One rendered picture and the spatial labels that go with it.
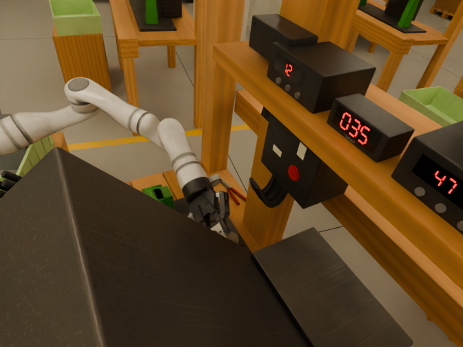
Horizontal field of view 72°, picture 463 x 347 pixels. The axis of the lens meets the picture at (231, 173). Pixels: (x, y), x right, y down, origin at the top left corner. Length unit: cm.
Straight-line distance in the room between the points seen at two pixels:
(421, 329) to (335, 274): 165
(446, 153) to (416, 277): 41
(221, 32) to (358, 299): 85
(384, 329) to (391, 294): 167
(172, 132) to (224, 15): 43
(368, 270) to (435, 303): 161
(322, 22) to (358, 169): 33
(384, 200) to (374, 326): 30
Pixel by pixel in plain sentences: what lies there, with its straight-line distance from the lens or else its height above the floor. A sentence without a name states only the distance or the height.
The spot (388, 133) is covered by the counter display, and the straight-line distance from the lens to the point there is 53.
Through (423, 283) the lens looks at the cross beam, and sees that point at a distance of 83.
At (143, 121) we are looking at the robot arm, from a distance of 92.
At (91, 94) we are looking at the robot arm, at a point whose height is 136.
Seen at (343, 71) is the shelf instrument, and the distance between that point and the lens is 62.
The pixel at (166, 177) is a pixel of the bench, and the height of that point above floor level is 88.
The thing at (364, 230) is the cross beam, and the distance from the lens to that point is 87.
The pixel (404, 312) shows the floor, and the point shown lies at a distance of 238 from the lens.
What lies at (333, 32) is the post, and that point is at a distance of 75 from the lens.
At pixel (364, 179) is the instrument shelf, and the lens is 52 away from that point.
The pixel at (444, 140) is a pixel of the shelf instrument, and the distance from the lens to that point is 51.
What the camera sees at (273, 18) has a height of 163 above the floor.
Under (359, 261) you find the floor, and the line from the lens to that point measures 245.
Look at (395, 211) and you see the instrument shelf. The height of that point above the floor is 152.
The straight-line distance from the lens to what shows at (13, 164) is 165.
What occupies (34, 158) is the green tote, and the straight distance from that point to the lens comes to 159.
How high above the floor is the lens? 184
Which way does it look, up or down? 42 degrees down
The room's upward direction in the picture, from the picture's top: 7 degrees clockwise
